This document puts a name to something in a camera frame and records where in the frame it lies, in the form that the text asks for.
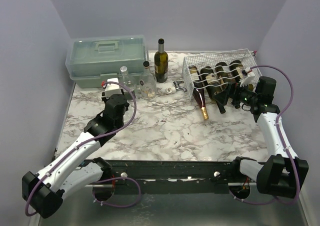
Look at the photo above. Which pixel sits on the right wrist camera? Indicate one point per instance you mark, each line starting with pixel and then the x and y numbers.
pixel 248 77

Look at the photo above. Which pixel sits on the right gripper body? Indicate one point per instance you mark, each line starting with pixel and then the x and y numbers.
pixel 232 94

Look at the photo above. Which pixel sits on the dark green bottle black neck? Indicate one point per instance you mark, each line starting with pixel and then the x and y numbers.
pixel 212 85

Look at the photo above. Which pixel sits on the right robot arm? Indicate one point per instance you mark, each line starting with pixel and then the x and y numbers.
pixel 284 173

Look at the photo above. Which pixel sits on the clear bottle dark label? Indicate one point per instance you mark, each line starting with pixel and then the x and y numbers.
pixel 128 81

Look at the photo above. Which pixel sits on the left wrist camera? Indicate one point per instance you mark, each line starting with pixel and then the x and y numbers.
pixel 110 89

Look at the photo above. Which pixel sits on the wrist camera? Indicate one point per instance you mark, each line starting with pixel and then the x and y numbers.
pixel 248 77
pixel 110 89

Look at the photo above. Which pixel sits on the dark green brown-label wine bottle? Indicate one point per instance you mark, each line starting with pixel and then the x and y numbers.
pixel 161 62

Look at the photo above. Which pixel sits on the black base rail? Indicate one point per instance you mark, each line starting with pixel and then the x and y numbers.
pixel 168 177

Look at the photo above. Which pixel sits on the clear glass wine bottle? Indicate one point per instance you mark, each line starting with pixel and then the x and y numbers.
pixel 147 82

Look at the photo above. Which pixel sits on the white plastic pipe fitting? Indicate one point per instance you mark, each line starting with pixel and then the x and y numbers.
pixel 170 90

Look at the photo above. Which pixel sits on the red bottle gold foil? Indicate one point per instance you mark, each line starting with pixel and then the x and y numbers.
pixel 198 91

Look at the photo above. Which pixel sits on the green bottle black cap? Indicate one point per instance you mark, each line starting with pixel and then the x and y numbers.
pixel 235 69

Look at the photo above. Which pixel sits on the olive bottle silver cap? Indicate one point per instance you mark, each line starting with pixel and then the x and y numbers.
pixel 222 71

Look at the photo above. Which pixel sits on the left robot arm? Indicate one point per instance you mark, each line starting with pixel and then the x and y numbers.
pixel 46 190

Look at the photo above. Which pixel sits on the green plastic toolbox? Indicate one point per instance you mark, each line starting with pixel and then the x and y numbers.
pixel 90 61

